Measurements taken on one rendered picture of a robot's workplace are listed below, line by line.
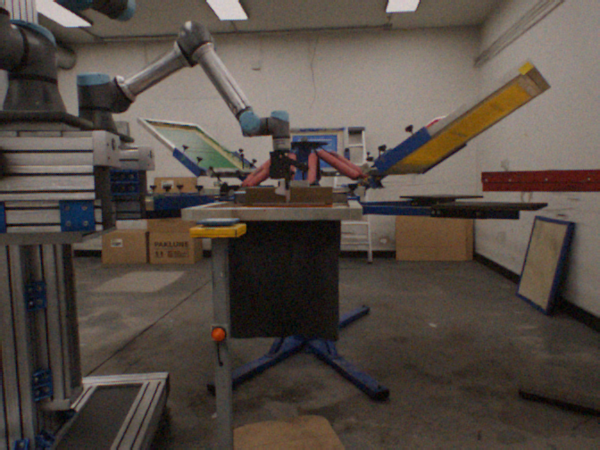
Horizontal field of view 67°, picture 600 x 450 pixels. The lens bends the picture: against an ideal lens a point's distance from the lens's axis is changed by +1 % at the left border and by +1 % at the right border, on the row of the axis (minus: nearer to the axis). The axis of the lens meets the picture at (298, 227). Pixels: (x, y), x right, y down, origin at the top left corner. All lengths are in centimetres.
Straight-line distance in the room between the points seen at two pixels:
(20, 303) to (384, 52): 549
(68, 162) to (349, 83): 522
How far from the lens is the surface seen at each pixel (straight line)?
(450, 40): 653
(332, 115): 619
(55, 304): 167
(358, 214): 141
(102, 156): 131
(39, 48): 141
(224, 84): 174
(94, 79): 188
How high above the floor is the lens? 108
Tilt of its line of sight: 6 degrees down
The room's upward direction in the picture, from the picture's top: 1 degrees counter-clockwise
